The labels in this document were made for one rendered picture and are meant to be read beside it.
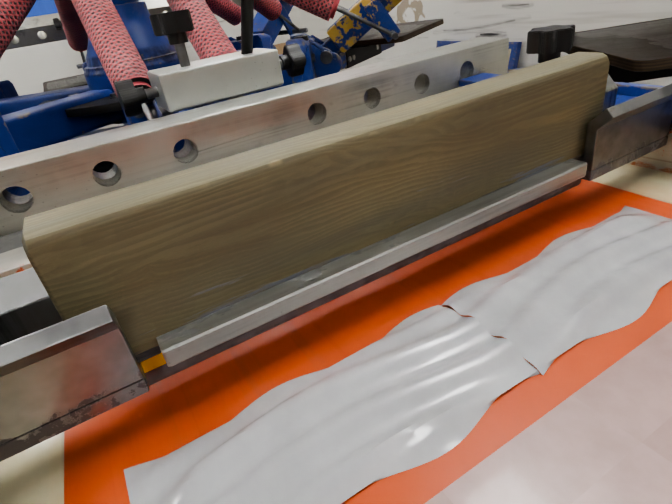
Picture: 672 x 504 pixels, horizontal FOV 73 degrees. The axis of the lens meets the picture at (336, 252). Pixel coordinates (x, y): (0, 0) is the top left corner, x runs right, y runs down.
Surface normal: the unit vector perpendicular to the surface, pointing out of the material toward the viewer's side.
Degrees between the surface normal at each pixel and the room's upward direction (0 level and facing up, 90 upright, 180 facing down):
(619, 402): 0
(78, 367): 90
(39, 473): 0
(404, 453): 41
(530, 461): 0
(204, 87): 90
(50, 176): 90
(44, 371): 90
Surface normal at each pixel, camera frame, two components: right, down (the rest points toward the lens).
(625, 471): -0.15, -0.85
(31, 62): 0.50, 0.37
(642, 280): 0.18, -0.47
